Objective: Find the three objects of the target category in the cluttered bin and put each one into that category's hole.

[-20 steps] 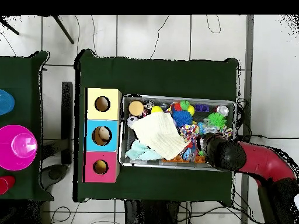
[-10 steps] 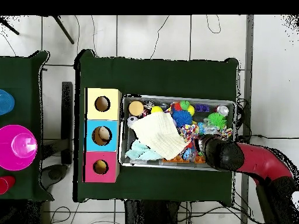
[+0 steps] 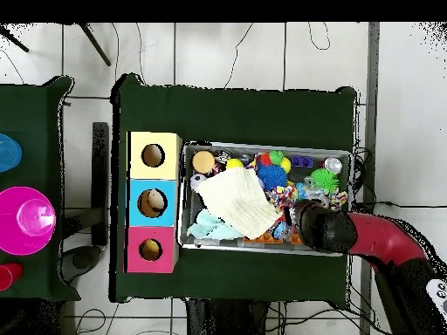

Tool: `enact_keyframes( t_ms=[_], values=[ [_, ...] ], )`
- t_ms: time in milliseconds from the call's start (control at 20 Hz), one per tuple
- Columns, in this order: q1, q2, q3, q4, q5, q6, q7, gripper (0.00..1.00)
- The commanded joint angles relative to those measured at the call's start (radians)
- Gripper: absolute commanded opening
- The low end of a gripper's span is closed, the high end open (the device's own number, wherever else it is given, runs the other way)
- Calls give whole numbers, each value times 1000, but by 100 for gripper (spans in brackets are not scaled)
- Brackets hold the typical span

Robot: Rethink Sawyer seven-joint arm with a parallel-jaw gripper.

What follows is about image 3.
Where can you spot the blue spiky ball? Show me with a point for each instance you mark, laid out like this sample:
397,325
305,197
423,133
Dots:
272,176

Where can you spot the green spiky ball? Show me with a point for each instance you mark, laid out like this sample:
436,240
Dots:
324,179

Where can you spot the orange toy brick plate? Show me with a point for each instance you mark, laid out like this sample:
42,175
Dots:
258,239

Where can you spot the magenta plastic bowl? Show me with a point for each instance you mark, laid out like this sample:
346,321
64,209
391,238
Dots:
14,226

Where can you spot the silver drink can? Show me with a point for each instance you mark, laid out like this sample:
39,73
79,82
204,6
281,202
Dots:
332,165

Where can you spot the black panel stand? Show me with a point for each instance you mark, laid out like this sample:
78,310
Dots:
100,174

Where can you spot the dark green table cloth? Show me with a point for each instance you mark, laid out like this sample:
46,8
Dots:
31,104
244,115

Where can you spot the grey round stand base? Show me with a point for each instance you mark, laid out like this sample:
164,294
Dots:
82,260

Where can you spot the shallow metal mesh bin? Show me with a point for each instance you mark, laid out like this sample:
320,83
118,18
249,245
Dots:
241,148

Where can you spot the black tripod leg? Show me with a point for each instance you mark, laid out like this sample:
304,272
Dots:
96,45
14,42

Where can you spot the smooth yellow ball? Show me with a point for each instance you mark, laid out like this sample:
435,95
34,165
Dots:
234,164

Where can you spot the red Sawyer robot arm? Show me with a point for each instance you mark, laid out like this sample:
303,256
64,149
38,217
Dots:
377,237

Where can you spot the small soccer ball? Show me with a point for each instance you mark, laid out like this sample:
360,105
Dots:
196,179

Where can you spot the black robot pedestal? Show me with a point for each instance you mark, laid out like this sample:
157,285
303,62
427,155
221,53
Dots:
223,317

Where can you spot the red plastic cup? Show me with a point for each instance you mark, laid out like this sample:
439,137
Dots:
8,275

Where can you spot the blue round disc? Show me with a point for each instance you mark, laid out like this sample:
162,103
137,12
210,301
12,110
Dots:
8,153

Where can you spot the cream knitted cloth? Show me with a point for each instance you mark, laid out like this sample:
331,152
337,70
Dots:
241,202

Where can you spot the round container with orange lid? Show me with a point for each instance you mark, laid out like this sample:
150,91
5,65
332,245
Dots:
203,162

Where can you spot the orange-brown plush toy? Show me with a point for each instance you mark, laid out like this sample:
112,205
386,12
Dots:
151,247

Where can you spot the mint green knitted cloth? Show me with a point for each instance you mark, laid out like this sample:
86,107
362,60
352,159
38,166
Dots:
209,226

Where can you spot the wooden box with three holes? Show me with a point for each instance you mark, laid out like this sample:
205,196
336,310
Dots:
153,172

